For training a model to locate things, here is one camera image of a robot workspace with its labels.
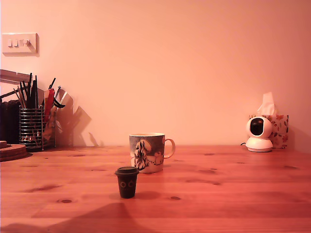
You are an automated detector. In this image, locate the dark brown coffee capsule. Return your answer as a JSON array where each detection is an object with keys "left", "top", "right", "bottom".
[{"left": 115, "top": 166, "right": 140, "bottom": 199}]

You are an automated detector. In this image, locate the cartoon print ceramic mug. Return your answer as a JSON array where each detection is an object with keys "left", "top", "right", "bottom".
[{"left": 128, "top": 132, "right": 176, "bottom": 174}]

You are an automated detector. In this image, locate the black curved utensil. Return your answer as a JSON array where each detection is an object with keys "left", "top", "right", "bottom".
[{"left": 53, "top": 97, "right": 66, "bottom": 109}]

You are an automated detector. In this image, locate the shiny metal utensil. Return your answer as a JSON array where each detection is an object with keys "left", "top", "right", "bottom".
[{"left": 54, "top": 85, "right": 73, "bottom": 107}]

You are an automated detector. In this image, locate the white paper tissue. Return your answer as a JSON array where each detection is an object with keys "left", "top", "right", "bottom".
[{"left": 257, "top": 92, "right": 277, "bottom": 115}]

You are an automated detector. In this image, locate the small white round camera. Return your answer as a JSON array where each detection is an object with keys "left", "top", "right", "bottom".
[{"left": 245, "top": 116, "right": 274, "bottom": 153}]

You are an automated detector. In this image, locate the floral tissue box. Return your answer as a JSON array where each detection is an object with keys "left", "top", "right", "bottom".
[{"left": 249, "top": 114, "right": 290, "bottom": 149}]

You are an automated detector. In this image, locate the red kitchen utensil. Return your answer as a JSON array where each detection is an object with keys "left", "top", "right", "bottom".
[{"left": 44, "top": 88, "right": 56, "bottom": 122}]

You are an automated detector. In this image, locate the white wall switch plate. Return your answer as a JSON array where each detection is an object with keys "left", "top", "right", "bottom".
[{"left": 1, "top": 33, "right": 39, "bottom": 57}]

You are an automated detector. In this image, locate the round wire utensil holder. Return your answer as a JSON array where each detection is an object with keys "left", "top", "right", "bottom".
[{"left": 18, "top": 108, "right": 45, "bottom": 149}]

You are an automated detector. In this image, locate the black flat kitchen utensil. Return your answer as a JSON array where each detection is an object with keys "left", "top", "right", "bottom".
[{"left": 29, "top": 80, "right": 39, "bottom": 109}]

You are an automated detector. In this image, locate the thin black stick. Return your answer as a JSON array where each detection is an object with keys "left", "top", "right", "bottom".
[{"left": 26, "top": 72, "right": 33, "bottom": 98}]

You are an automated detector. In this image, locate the round cork trivet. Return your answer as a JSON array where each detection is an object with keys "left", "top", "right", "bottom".
[{"left": 0, "top": 143, "right": 27, "bottom": 163}]

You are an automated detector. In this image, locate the grey metal wall rail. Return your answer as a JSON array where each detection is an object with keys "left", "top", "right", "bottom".
[{"left": 0, "top": 69, "right": 32, "bottom": 85}]

